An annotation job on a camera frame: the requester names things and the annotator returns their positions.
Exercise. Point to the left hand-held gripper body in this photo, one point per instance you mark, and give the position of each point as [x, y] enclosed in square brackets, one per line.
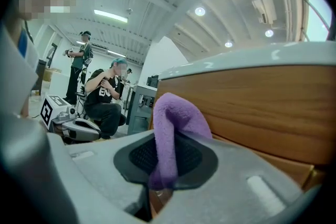
[50, 110]

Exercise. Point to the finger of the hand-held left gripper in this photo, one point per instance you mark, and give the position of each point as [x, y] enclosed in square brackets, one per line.
[81, 133]

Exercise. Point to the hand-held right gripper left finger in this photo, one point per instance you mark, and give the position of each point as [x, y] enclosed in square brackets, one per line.
[99, 165]

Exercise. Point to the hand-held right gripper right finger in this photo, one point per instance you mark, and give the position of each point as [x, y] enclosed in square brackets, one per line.
[236, 191]

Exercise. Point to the purple cloth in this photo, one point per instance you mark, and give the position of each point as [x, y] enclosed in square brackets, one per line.
[170, 118]

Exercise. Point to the wooden cabinet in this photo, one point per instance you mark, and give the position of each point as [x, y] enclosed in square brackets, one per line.
[249, 102]

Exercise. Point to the person's blue shirt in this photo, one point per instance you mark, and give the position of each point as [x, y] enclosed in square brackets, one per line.
[23, 44]

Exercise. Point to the long ceiling tube light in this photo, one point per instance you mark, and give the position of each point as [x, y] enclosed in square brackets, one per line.
[111, 16]

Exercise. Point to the round ceiling sensor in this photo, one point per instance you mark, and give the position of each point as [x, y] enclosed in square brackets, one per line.
[129, 10]

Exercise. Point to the round ceiling light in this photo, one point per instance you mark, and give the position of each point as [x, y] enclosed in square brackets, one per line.
[228, 44]
[200, 11]
[269, 33]

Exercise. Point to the white ceiling air conditioner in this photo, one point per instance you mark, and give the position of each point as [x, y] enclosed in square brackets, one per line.
[263, 9]

